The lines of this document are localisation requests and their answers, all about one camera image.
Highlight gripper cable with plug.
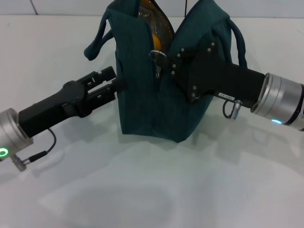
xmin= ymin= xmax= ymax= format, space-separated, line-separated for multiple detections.
xmin=222 ymin=99 xmax=243 ymax=120
xmin=13 ymin=128 xmax=57 ymax=172

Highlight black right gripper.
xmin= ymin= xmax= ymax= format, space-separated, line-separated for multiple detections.
xmin=157 ymin=42 xmax=266 ymax=113

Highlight dark teal insulated lunch bag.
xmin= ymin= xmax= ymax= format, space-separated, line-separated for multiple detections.
xmin=84 ymin=0 xmax=249 ymax=144

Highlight right gripper cable with plug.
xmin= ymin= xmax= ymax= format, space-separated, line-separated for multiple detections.
xmin=222 ymin=99 xmax=243 ymax=120

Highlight left gripper cable with plug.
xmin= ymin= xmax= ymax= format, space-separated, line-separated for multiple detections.
xmin=13 ymin=128 xmax=57 ymax=172

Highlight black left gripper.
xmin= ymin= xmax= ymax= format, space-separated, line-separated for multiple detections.
xmin=18 ymin=66 xmax=128 ymax=139

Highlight orange yellow pear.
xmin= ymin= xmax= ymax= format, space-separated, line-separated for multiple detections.
xmin=152 ymin=34 xmax=162 ymax=52

